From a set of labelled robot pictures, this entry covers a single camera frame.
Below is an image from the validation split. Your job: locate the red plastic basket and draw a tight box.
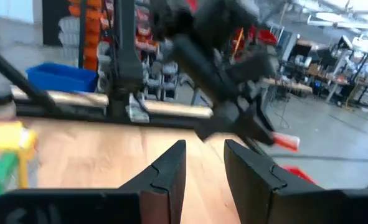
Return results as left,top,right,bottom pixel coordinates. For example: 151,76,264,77
271,131,301,153

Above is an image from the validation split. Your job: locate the silver mounting bracket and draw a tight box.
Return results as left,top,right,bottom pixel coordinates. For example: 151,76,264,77
125,92,151,124

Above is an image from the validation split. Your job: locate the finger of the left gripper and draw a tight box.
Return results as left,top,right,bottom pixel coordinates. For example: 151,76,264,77
194,119,243,142
233,108,276,147

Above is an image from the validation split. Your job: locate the storage bin rack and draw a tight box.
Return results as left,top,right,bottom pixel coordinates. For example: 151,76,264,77
57,0,184,103

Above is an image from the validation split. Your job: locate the yellow Corn Pops cereal box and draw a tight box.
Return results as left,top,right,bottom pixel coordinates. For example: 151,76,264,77
0,120,38,190

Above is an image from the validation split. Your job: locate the red plastic tray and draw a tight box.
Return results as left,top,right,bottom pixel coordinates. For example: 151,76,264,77
278,164,317,185

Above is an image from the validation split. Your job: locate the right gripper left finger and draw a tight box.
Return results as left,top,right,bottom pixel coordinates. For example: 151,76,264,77
0,139,187,224

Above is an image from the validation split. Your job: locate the long wooden workbench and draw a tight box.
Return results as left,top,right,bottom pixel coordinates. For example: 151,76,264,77
260,76,314,95

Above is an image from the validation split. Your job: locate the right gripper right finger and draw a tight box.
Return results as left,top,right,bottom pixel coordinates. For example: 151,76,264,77
223,138,368,224

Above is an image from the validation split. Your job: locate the blue plastic bin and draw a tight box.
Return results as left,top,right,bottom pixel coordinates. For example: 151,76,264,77
26,62,99,93

